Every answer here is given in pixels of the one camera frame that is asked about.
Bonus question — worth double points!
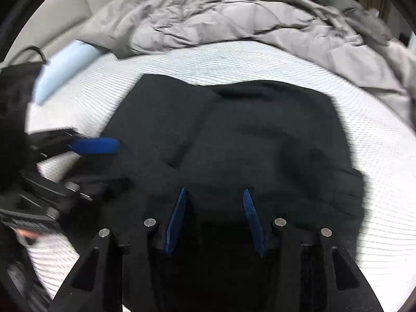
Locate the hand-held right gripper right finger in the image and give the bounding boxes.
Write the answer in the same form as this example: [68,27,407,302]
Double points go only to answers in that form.
[243,188,384,312]

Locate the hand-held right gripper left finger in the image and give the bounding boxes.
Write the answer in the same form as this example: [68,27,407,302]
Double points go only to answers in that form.
[48,187,189,312]

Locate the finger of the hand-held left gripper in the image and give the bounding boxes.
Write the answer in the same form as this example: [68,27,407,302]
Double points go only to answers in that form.
[29,130,123,157]
[19,169,132,210]

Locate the black pants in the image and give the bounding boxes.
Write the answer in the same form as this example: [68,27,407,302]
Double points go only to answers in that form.
[60,74,365,312]

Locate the person's left hand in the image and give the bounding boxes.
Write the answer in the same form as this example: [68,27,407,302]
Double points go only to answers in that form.
[15,227,46,239]

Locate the light blue pillow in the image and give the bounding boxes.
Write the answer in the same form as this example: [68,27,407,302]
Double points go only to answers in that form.
[34,39,105,106]

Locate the beige padded headboard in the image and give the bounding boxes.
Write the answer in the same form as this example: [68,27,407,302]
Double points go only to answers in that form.
[6,0,153,69]

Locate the grey duvet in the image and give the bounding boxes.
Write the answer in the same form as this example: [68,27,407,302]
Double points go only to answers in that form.
[80,0,416,127]

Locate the dark grey blanket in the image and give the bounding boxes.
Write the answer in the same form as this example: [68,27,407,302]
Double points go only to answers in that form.
[301,0,394,46]

